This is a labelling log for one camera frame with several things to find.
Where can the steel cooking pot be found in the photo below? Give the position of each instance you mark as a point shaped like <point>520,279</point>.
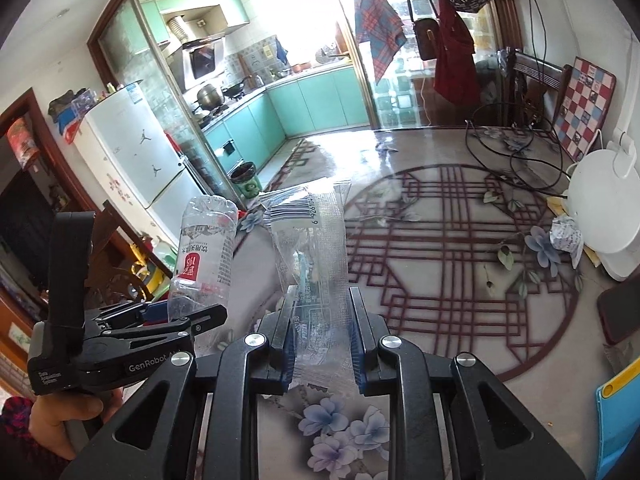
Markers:
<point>210,96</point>

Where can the dark phone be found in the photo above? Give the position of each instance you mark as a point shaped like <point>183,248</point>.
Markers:
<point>620,315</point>

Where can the plaid hanging towel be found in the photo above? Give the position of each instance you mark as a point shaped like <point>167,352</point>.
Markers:
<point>380,25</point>

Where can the teal kitchen base cabinets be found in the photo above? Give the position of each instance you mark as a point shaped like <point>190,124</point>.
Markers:
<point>320,97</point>

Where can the yellow plastic toy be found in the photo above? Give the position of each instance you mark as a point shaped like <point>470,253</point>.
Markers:
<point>142,270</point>

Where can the white refrigerator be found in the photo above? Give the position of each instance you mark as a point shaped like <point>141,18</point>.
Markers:
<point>135,150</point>

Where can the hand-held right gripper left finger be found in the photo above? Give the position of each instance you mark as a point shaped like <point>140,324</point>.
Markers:
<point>286,365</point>

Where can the red hanging ornament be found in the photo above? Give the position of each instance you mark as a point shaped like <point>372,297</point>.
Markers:
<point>22,140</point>

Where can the black handbag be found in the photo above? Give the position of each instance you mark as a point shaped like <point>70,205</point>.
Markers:
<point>426,40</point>

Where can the steel range hood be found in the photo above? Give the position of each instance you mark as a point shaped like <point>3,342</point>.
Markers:
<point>202,62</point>

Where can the crumpled white blue paper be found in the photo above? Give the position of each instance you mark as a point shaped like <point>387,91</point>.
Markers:
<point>565,235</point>

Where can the blue hanging towel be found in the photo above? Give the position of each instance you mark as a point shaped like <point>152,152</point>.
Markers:
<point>281,50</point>

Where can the glass sliding door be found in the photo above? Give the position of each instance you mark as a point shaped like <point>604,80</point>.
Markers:
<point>400,105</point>

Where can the dark red garment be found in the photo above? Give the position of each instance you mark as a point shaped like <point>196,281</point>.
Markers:
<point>455,70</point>

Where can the dark wooden chair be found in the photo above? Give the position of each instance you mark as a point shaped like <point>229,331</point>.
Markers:
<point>535,72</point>

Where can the dark green cloth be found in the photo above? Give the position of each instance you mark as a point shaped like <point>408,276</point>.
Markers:
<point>65,100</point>

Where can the carved wooden chair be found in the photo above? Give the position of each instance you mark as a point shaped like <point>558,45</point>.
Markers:
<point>112,255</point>

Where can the white desk lamp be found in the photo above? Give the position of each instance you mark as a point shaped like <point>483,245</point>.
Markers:
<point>605,195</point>

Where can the red blue packet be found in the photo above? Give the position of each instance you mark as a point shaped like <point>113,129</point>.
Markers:
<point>67,127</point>

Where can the clear plastic barcode wrapper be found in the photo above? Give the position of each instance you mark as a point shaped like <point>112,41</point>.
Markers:
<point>312,260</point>

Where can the teal kitchen wall cabinets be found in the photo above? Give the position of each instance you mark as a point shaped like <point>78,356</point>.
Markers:
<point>155,22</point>

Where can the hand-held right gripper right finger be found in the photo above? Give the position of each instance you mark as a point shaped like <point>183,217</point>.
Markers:
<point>357,360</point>

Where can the silver vent duct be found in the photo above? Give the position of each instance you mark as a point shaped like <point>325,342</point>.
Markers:
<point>177,27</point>

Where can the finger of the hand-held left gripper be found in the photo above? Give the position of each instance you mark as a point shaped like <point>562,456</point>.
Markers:
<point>130,312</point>
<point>200,317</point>

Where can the green trash bin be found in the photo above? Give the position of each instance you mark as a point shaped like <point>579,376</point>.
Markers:
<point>247,182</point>

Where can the checkered seat cushion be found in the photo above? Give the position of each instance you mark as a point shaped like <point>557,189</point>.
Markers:
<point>585,100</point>

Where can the green detergent bottle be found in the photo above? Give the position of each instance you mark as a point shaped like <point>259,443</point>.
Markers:
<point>162,252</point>

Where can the pink bowl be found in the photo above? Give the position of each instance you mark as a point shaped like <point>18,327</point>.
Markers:
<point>300,66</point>

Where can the black frying pan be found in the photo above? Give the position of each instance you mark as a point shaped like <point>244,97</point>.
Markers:
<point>234,91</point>

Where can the clear bottle with red label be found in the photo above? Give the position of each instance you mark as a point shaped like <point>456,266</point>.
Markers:
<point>205,255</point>

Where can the blue transparent box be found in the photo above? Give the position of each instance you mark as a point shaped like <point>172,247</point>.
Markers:
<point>87,100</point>

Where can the person's left hand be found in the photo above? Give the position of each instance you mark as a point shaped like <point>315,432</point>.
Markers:
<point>60,420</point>

